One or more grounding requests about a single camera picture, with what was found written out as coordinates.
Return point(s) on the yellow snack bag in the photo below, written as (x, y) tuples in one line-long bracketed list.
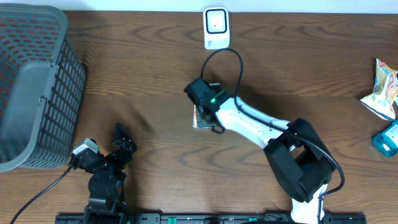
[(384, 94)]

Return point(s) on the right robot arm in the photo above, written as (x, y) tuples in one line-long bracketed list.
[(299, 160)]

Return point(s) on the grey plastic mesh basket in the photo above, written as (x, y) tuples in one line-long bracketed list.
[(42, 87)]

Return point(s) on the teal mouthwash bottle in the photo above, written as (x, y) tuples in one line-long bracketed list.
[(386, 141)]

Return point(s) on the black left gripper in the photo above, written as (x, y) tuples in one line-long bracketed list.
[(129, 145)]

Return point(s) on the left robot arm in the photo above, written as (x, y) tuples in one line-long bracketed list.
[(107, 202)]

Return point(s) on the small orange box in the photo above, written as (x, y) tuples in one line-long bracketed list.
[(199, 122)]

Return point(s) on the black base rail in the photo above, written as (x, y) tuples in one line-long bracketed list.
[(155, 218)]

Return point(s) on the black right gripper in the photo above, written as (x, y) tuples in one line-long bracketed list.
[(199, 109)]

